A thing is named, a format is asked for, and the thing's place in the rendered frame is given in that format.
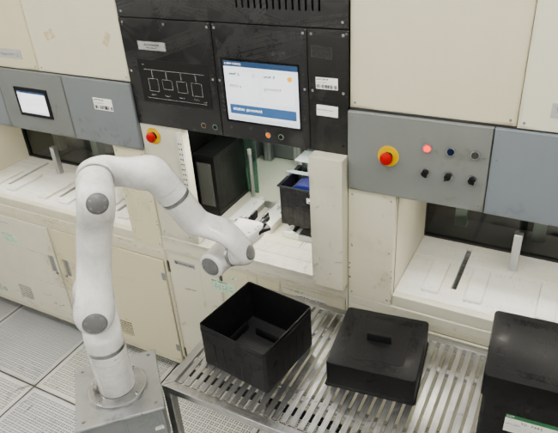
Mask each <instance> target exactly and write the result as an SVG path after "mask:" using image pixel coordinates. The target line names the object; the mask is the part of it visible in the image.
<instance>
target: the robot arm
mask: <svg viewBox="0 0 558 433"><path fill-rule="evenodd" d="M116 186H120V187H125V188H130V189H134V190H139V191H148V192H150V193H151V194H152V195H153V196H154V197H155V199H156V200H157V201H158V202H159V203H160V205H161V206H162V207H163V208H164V209H165V210H166V212H167V213H168V214H169V215H170V216H171V217H172V218H173V220H174V221H175V222H176V223H177V224H178V225H179V226H180V227H181V228H182V229H183V230H184V231H185V232H186V233H187V234H188V235H193V236H197V237H202V238H205V239H209V240H212V241H215V244H214V245H213V246H212V247H211V248H210V249H209V250H208V251H207V252H206V253H205V254H204V255H203V256H202V257H201V259H200V265H201V267H202V269H203V270H204V272H205V273H207V274H208V275H210V276H211V277H219V276H221V275H222V274H223V273H224V272H225V271H226V270H227V269H228V268H230V267H232V266H237V265H248V264H251V262H252V261H253V260H254V259H255V249H254V247H253V244H255V243H256V242H257V241H259V240H260V239H261V238H262V237H263V236H264V232H267V231H270V226H269V225H268V224H267V222H268V221H269V220H270V216H269V212H266V213H265V214H264V215H263V216H262V219H261V220H260V221H255V220H256V219H257V218H258V211H257V210H255V211H254V212H253V213H252V214H251V215H247V216H246V217H242V218H239V219H235V220H234V221H235V223H231V222H230V221H228V220H227V219H225V218H222V217H220V216H217V215H213V214H211V213H208V212H207V211H206V210H205V209H204V208H203V207H202V206H201V205H200V204H199V203H198V201H197V200H196V199H195V197H194V196H193V195H192V193H191V192H190V191H189V189H188V188H187V187H186V185H185V184H184V183H183V181H182V180H181V179H180V178H179V176H178V175H177V174H176V173H175V172H174V171H173V170H172V168H171V167H170V166H169V165H168V164H167V163H166V162H165V161H164V160H163V159H162V158H160V157H159V156H153V155H144V156H129V157H121V156H109V155H101V156H93V157H90V158H88V159H87V160H85V161H83V162H82V163H81V164H80V165H79V166H78V168H77V170H76V281H75V282H74V285H73V289H72V311H73V319H74V322H75V324H76V327H77V328H78V329H79V330H80V331H81V332H82V338H83V342H84V345H85V348H86V351H87V353H88V358H89V361H90V364H91V367H92V370H93V372H94V379H93V380H92V382H91V384H90V386H89V389H88V396H89V398H90V400H91V402H92V403H93V404H94V405H95V406H97V407H99V408H101V409H105V410H113V409H118V408H121V407H124V406H127V405H129V404H131V403H132V402H134V401H135V400H136V399H138V398H139V397H140V395H141V394H142V393H143V391H144V389H145V387H146V383H147V382H146V376H145V374H144V372H143V371H142V370H141V369H140V368H138V367H137V366H135V365H131V363H130V357H129V353H128V351H127V347H126V343H125V340H124V335H123V331H122V327H121V324H120V319H119V315H118V307H117V303H116V299H115V295H114V291H113V284H112V231H113V224H114V219H115V211H116V195H115V188H114V187H116Z"/></svg>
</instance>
